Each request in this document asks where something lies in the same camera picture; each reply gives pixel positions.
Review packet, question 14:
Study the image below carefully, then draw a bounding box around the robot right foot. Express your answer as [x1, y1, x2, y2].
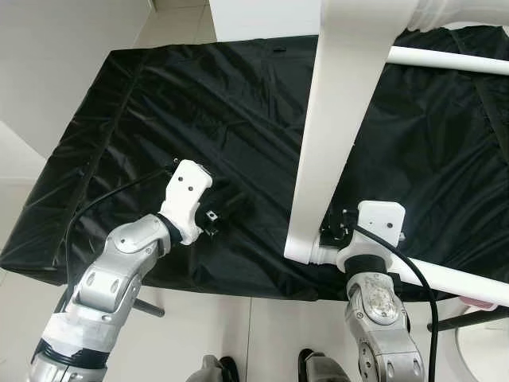
[298, 349, 347, 382]

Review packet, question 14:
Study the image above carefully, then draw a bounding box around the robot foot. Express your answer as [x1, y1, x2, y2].
[298, 349, 347, 382]
[185, 354, 239, 382]

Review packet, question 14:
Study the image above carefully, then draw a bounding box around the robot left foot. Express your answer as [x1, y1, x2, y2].
[185, 354, 239, 382]

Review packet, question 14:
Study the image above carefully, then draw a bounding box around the white plastic object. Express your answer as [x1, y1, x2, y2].
[455, 318, 509, 382]

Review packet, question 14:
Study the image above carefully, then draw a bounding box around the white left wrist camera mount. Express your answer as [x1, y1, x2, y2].
[157, 159, 214, 246]

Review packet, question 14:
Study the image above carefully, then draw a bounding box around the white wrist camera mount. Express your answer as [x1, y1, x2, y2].
[334, 201, 406, 275]
[157, 159, 214, 246]

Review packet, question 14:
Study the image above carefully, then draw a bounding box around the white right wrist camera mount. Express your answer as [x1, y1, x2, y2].
[334, 201, 406, 275]

